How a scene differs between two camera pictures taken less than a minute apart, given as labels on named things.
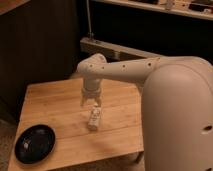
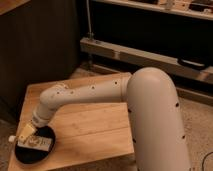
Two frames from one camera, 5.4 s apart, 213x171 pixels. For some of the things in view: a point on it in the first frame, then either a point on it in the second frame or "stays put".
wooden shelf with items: [202, 9] stays put
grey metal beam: [113, 52] stays put
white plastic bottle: [94, 117] -> [34, 142]
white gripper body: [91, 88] -> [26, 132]
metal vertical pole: [89, 19] stays put
